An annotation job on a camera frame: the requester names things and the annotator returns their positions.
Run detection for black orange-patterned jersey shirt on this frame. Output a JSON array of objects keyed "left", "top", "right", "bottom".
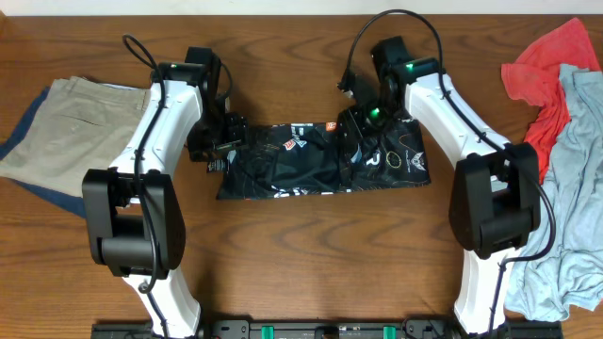
[{"left": 206, "top": 118, "right": 431, "bottom": 200}]

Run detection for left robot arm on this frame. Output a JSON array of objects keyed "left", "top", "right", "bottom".
[{"left": 82, "top": 58, "right": 246, "bottom": 338}]

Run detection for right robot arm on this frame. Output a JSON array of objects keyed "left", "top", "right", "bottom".
[{"left": 338, "top": 56, "right": 541, "bottom": 336}]

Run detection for folded khaki shorts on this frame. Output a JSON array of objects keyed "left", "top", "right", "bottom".
[{"left": 1, "top": 77, "right": 149, "bottom": 197}]

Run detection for red t-shirt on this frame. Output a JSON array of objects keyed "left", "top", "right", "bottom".
[{"left": 501, "top": 18, "right": 601, "bottom": 181}]

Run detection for folded navy blue garment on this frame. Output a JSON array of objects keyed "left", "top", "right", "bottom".
[{"left": 1, "top": 87, "right": 86, "bottom": 218}]

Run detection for light blue t-shirt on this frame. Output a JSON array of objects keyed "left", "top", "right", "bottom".
[{"left": 505, "top": 64, "right": 602, "bottom": 322}]

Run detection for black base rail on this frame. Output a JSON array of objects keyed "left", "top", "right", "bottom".
[{"left": 90, "top": 317, "right": 564, "bottom": 339}]

